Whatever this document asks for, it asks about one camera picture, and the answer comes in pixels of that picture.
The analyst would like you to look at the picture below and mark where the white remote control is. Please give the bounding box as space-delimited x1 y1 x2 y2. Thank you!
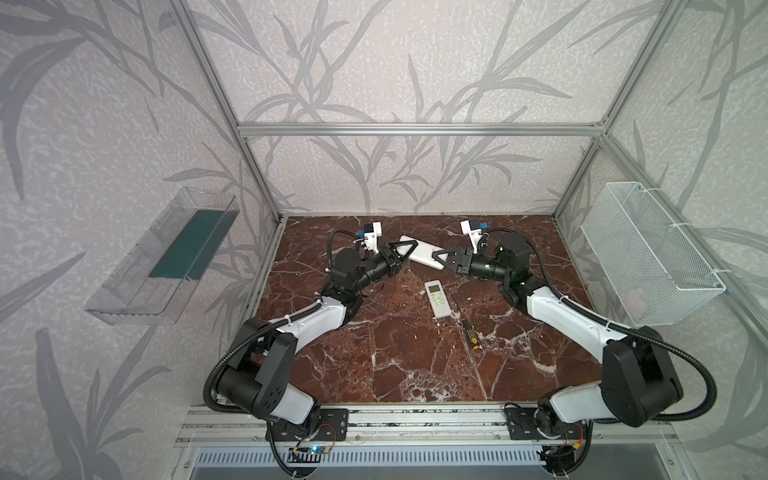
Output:
399 235 444 270
425 280 452 319

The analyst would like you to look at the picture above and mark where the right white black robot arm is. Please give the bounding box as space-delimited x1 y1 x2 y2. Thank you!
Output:
432 229 718 427

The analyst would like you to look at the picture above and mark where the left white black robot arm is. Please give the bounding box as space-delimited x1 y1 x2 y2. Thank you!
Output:
203 240 418 429

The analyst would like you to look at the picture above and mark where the black yellow screwdriver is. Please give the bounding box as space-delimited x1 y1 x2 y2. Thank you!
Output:
461 320 481 350

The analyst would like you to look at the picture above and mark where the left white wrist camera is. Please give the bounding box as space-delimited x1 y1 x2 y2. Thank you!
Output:
355 221 382 255

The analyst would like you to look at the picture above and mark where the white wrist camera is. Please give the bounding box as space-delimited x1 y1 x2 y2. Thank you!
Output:
460 220 488 254
355 221 382 255

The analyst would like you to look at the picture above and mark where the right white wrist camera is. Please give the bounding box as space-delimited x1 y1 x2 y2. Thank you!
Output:
460 220 488 254

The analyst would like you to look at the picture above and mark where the white wire mesh basket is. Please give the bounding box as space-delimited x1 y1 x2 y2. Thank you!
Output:
581 182 726 326

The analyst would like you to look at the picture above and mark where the aluminium mounting rail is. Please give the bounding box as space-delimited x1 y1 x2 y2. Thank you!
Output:
173 401 679 448

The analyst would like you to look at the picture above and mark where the aluminium frame crossbar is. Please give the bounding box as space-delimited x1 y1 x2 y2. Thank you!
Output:
237 122 602 138

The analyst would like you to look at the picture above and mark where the clear plastic wall bin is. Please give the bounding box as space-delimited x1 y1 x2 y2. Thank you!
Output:
85 187 240 326

